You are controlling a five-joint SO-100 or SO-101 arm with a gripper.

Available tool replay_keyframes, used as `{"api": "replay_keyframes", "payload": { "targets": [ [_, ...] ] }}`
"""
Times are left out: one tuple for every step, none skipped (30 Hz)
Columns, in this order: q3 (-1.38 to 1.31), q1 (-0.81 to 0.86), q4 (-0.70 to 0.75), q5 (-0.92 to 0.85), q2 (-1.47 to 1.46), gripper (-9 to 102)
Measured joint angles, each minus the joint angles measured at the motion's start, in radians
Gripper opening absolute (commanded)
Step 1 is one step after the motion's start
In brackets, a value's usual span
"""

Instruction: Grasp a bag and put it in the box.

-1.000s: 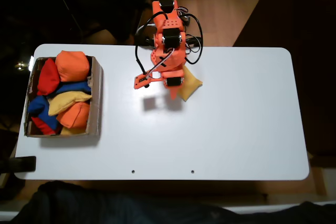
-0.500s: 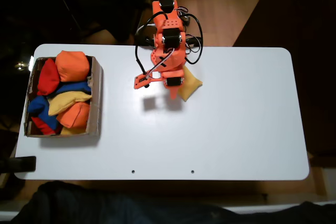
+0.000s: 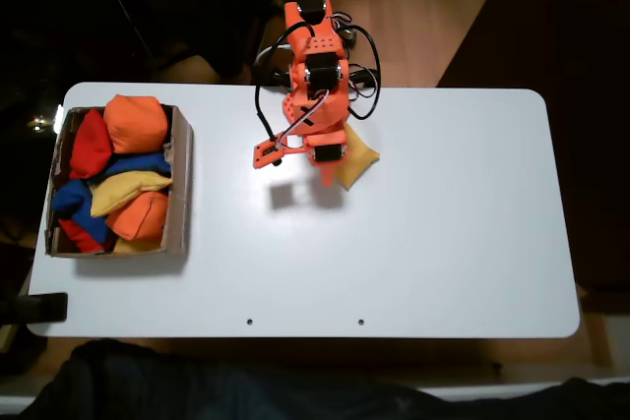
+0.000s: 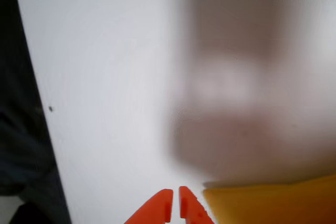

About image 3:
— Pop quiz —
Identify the black power plug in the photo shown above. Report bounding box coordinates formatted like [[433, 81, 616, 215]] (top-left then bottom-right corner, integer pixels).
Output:
[[255, 65, 292, 90]]

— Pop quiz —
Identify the orange camera mount plate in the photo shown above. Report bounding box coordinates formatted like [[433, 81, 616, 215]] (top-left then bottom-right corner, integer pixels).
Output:
[[251, 137, 306, 170]]

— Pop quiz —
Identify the white usb cable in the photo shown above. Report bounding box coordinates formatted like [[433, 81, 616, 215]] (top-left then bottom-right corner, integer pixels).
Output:
[[254, 42, 296, 67]]

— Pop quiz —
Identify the red bean bag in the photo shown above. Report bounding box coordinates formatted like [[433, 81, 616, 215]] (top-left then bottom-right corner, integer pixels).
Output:
[[57, 216, 107, 255], [68, 108, 115, 180]]

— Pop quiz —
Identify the brown cardboard box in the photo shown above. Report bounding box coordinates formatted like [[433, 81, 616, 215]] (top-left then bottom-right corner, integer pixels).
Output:
[[44, 104, 194, 259]]

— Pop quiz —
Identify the black clamp stand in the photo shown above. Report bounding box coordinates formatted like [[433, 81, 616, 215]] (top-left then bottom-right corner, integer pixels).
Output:
[[0, 291, 69, 327]]

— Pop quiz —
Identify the yellow bean bag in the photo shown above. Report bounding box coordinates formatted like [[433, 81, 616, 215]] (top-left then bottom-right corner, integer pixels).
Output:
[[90, 170, 174, 218], [111, 236, 163, 255], [333, 122, 381, 192]]

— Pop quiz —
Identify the orange bean bag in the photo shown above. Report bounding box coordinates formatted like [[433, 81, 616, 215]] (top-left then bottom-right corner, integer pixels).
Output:
[[105, 190, 171, 242], [102, 93, 169, 154]]

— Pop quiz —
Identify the person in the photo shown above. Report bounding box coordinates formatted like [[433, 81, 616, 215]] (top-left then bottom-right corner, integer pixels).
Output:
[[19, 338, 630, 420]]

